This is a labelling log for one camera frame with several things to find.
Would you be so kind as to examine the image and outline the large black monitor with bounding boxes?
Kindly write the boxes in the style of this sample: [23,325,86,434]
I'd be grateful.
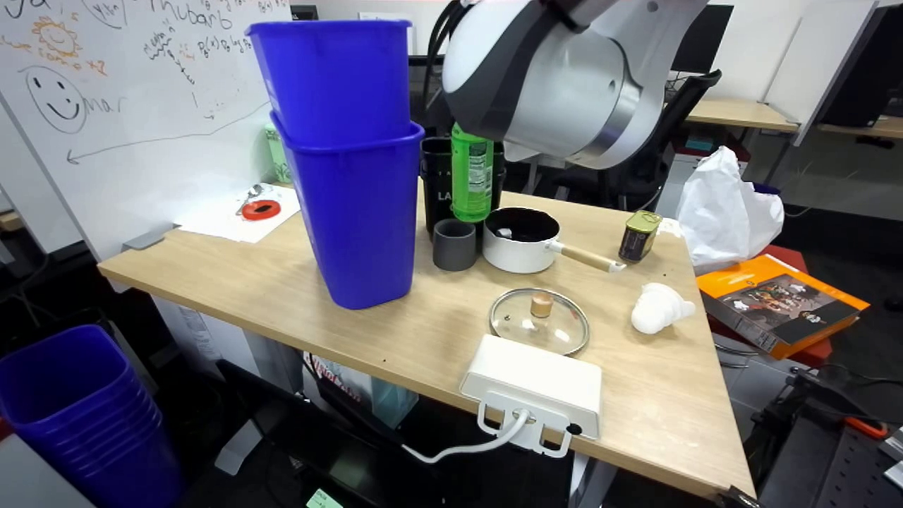
[827,3,903,130]

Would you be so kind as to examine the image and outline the orange book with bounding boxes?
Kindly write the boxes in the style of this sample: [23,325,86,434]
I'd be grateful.
[695,250,872,360]

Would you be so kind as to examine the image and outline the grey pipe coupler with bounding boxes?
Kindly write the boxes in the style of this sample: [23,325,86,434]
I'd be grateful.
[429,216,483,274]

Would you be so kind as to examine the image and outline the grey whiteboard eraser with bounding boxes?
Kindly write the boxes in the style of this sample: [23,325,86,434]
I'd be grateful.
[122,219,180,250]

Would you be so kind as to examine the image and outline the glass pot lid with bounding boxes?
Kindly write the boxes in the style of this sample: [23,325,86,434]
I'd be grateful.
[486,285,593,360]

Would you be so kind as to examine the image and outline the white plastic bag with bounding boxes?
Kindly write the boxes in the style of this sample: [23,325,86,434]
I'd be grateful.
[657,143,788,276]

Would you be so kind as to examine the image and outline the white paper sheet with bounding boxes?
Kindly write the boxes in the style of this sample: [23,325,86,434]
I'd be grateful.
[177,180,305,247]

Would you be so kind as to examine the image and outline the sardine tin can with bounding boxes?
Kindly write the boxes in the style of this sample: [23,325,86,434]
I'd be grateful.
[614,208,664,264]

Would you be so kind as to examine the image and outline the green tea bottle white cap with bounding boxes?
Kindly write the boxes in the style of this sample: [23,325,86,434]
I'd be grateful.
[448,122,500,225]

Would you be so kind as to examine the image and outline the white power strip box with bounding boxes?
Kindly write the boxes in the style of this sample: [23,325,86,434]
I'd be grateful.
[460,333,603,442]

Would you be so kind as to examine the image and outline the green wipes container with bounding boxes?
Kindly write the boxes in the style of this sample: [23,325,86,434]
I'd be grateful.
[263,123,292,187]

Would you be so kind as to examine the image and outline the white crumpled plastic cup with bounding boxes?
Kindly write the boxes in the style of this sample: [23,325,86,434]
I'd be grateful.
[627,280,700,338]

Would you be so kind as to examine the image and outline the wooden office desk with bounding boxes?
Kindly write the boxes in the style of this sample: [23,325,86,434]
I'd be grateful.
[685,94,903,146]

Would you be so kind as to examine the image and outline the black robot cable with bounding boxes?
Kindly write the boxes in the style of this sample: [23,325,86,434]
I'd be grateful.
[425,0,474,108]

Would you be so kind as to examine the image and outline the red tape roll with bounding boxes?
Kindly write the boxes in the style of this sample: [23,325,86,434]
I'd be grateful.
[240,198,281,222]

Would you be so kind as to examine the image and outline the stack of blue bins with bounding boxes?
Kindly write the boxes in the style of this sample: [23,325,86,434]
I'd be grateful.
[0,321,185,508]

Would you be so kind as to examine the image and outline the grey topped red cabinet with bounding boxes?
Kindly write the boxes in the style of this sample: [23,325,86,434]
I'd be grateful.
[0,418,72,508]

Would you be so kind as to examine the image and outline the black landfill bin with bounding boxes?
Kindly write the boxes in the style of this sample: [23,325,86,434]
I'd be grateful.
[417,132,508,170]
[421,158,506,236]

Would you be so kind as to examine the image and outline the white power cable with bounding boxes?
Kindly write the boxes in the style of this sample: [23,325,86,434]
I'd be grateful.
[401,403,531,467]
[474,403,577,463]

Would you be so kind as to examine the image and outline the large written whiteboard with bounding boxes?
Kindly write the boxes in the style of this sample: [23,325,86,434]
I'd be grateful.
[0,0,297,261]

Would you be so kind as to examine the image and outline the black equipment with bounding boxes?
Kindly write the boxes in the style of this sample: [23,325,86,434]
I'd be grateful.
[758,369,903,508]

